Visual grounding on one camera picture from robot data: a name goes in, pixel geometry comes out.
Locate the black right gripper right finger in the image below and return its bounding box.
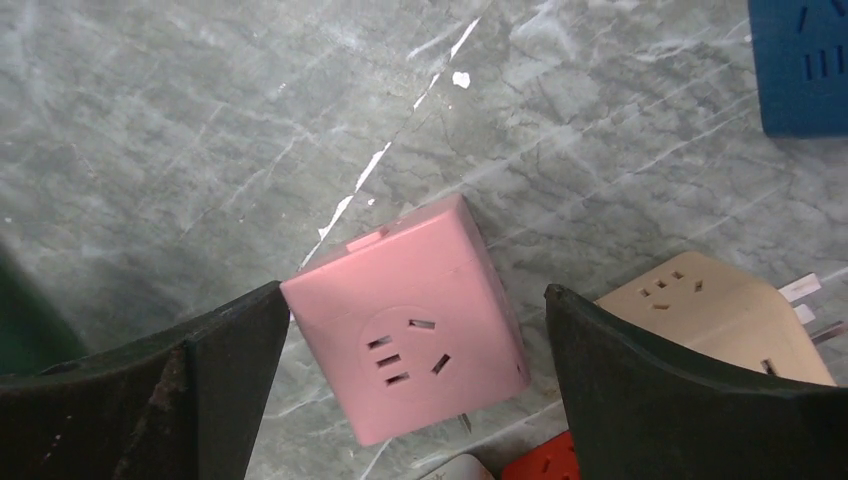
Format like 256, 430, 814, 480
544, 284, 847, 479

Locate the pink cube adapter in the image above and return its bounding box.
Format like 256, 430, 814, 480
281, 194, 531, 446

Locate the blue cube socket adapter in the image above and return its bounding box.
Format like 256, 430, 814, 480
748, 0, 847, 138

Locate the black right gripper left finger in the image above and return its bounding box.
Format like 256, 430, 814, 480
1, 281, 290, 479

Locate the red cube socket adapter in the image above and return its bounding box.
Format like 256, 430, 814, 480
501, 431, 581, 480

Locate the green cube socket adapter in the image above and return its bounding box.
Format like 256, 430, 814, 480
1, 246, 88, 376

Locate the white cube socket adapter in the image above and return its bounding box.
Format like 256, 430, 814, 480
422, 454, 495, 480

